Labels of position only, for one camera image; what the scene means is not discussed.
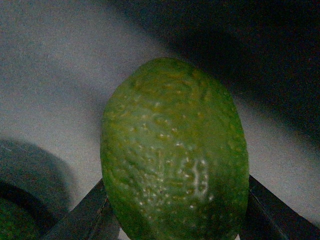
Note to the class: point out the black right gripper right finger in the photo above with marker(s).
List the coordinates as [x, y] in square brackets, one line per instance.
[269, 218]

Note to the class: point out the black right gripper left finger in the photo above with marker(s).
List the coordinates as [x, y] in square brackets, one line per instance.
[91, 219]

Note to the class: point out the green avocado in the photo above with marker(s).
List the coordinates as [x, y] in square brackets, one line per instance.
[173, 155]

